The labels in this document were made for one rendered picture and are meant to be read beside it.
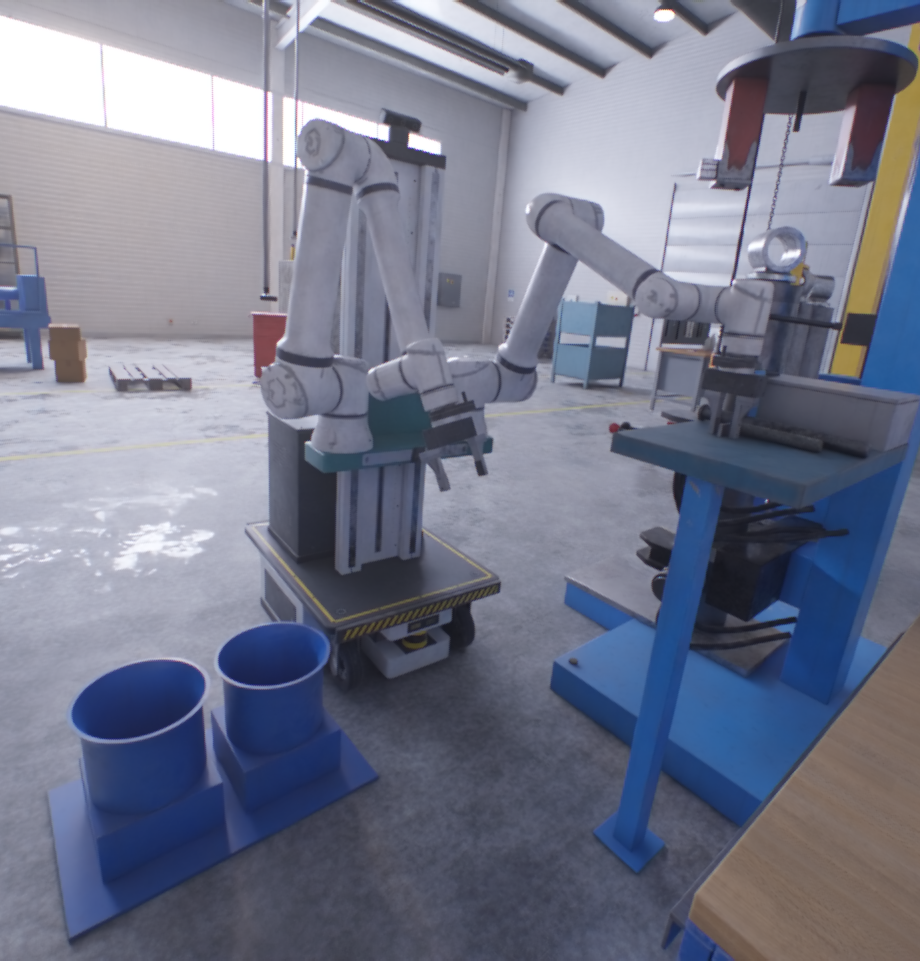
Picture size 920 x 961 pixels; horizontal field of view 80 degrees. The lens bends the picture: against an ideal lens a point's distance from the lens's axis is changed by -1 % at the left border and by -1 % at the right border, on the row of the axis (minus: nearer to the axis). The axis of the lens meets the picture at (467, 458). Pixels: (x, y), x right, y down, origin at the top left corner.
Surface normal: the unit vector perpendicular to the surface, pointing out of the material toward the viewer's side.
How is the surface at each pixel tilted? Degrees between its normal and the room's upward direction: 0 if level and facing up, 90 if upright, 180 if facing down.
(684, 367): 90
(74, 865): 0
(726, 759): 0
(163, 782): 90
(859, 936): 0
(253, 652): 90
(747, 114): 90
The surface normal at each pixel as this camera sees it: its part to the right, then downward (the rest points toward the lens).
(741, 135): -0.20, 0.25
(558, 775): 0.08, -0.96
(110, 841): 0.64, 0.26
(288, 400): -0.40, 0.34
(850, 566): -0.76, 0.11
